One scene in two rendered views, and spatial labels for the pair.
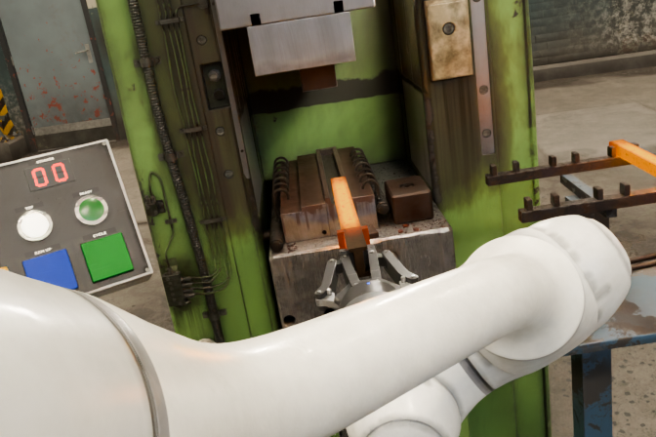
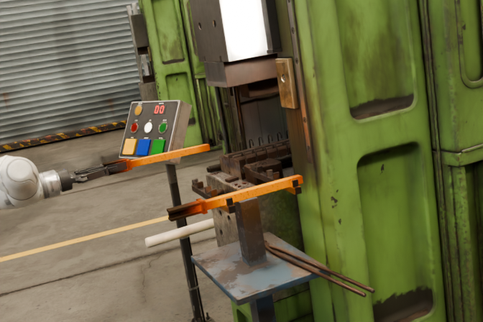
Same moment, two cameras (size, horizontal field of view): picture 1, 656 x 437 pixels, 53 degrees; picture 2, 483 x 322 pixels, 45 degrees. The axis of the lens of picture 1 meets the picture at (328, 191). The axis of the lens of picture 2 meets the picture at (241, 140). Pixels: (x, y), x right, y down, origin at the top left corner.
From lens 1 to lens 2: 2.14 m
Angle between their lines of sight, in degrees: 65
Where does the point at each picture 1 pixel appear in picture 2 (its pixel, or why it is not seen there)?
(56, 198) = (157, 119)
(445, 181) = (296, 171)
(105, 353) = not seen: outside the picture
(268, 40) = (208, 70)
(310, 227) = (226, 167)
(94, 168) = (170, 111)
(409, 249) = not seen: hidden behind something
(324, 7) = (217, 58)
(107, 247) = (159, 144)
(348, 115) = not seen: hidden behind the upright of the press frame
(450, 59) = (285, 95)
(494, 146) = (312, 159)
